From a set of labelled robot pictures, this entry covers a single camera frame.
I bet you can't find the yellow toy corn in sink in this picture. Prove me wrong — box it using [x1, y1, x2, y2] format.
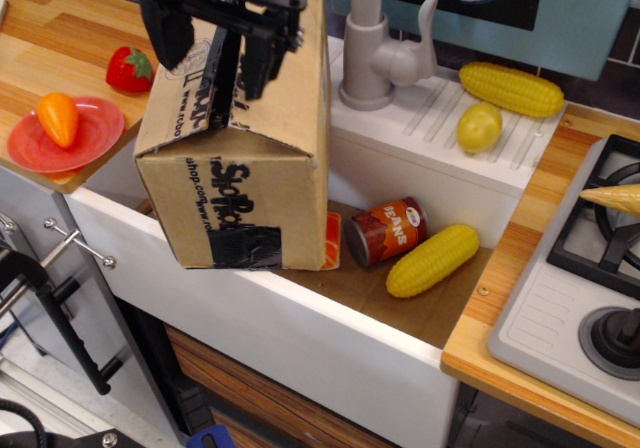
[386, 224, 480, 298]

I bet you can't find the yellow toy corn on drainer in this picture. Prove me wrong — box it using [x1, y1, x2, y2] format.
[459, 62, 565, 118]

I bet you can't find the red toy strawberry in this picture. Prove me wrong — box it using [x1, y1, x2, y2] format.
[106, 47, 155, 93]

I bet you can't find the white toy sink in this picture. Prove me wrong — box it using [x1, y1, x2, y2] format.
[64, 35, 569, 448]

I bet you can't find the orange toy pepper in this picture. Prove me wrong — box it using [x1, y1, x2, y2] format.
[36, 92, 79, 149]

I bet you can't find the red plastic plate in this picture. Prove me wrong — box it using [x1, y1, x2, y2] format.
[6, 96, 124, 174]

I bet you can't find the black stove knob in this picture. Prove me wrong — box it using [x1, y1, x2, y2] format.
[578, 306, 639, 381]

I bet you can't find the yellow toy potato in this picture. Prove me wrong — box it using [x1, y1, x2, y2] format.
[456, 102, 503, 154]

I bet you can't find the orange toy salmon piece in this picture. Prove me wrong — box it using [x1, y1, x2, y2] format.
[321, 211, 342, 271]

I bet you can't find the grey toy stove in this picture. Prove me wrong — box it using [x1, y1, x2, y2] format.
[488, 135, 639, 425]

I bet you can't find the light blue toy microwave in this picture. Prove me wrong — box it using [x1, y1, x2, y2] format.
[333, 0, 631, 80]

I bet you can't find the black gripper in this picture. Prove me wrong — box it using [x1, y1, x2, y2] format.
[139, 0, 307, 100]

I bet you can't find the brown cardboard box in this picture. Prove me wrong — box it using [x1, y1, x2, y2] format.
[134, 0, 331, 271]

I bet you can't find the silver cabinet handle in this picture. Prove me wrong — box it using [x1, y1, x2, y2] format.
[41, 217, 117, 270]

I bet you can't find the toy beans can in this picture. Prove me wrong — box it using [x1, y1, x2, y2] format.
[344, 197, 429, 268]

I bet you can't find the black clamp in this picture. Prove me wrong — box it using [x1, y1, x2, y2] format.
[1, 248, 123, 395]

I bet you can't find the grey toy faucet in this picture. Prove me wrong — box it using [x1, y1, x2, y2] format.
[339, 0, 438, 111]

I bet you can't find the beige ice cream cone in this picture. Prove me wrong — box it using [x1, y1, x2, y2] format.
[579, 184, 640, 216]

